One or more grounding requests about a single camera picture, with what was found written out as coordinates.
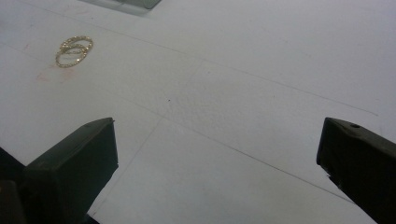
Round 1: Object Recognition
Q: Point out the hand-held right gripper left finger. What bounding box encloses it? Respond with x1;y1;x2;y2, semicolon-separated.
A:
19;117;120;224

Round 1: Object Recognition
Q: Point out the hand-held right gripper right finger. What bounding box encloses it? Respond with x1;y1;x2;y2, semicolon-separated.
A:
316;117;396;224

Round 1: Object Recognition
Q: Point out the gold twisted ring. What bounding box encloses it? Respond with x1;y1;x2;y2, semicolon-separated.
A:
59;35;94;56
55;46;89;69

